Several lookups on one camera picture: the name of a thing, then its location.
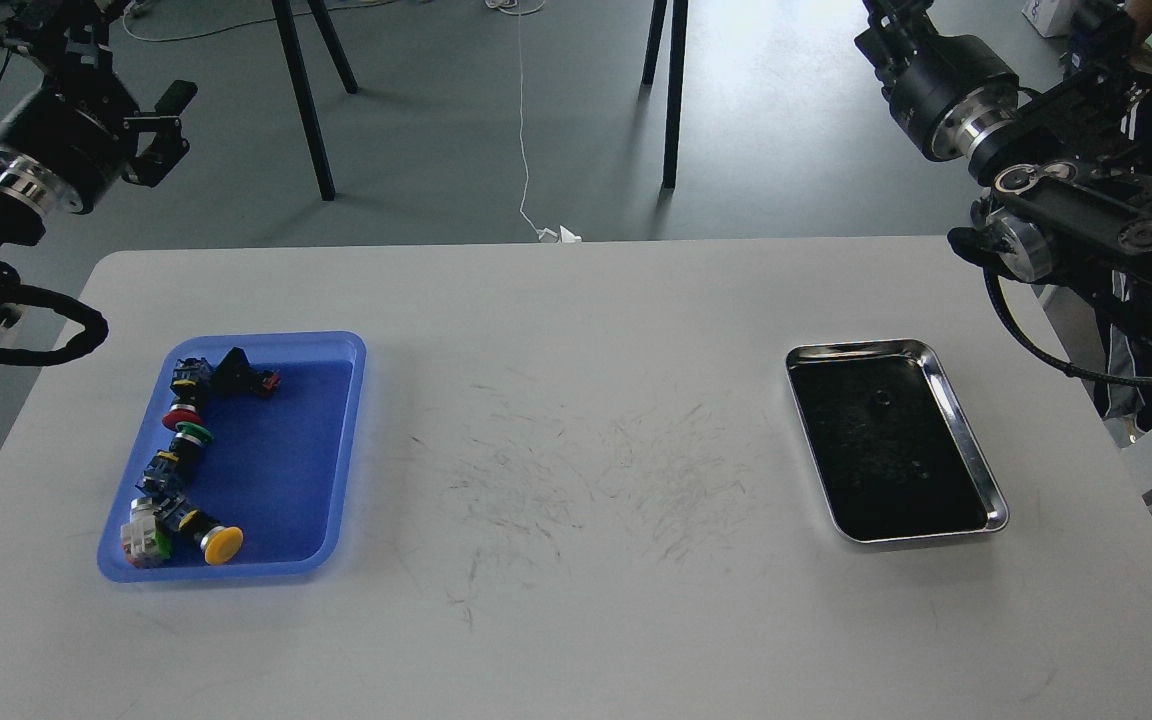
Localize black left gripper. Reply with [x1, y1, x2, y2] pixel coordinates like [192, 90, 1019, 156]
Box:
[0, 1, 198, 217]

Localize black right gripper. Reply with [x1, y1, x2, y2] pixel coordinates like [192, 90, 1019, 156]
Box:
[855, 1, 1020, 161]

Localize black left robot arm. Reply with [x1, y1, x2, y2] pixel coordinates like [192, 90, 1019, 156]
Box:
[0, 1, 197, 367]

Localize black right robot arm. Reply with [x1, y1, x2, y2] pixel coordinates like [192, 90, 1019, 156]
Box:
[855, 1, 1152, 388]

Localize blue plastic tray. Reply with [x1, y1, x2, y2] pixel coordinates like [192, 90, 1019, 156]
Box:
[97, 331, 367, 583]

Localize silver metal tray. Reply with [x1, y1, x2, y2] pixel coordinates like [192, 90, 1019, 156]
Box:
[785, 338, 1011, 547]

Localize black stand legs left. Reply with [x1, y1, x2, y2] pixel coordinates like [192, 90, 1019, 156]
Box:
[270, 1, 361, 202]

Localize black stand legs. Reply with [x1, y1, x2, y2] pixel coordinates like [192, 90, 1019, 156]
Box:
[641, 1, 689, 190]
[270, 1, 361, 202]

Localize black stand legs right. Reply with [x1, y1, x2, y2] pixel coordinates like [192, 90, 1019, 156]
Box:
[641, 1, 689, 190]

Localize red green push button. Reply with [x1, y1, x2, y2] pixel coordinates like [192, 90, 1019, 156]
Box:
[160, 397, 215, 446]

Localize yellow mushroom push button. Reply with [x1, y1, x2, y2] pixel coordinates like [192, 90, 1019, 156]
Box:
[175, 509, 244, 566]

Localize blue yellow switch block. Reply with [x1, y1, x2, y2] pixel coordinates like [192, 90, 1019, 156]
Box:
[169, 357, 214, 406]

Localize black red switch component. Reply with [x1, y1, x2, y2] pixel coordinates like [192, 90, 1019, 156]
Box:
[211, 347, 282, 397]

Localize white floor cable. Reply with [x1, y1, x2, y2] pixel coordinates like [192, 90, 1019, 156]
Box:
[484, 0, 583, 244]

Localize green white switch block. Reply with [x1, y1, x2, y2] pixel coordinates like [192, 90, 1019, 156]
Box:
[119, 497, 172, 569]

